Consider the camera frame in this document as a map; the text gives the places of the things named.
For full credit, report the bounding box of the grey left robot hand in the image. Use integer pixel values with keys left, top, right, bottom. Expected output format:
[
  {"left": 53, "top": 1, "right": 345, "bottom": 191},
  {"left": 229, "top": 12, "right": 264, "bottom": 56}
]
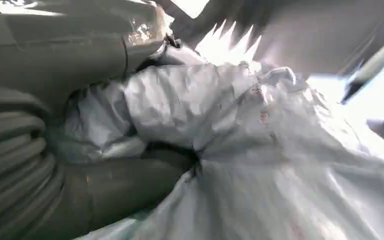
[{"left": 0, "top": 2, "right": 200, "bottom": 240}]

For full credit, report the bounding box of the white parcel red logo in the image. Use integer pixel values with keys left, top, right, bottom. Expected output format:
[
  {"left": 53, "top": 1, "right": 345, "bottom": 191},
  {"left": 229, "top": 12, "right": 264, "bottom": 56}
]
[{"left": 47, "top": 61, "right": 384, "bottom": 240}]

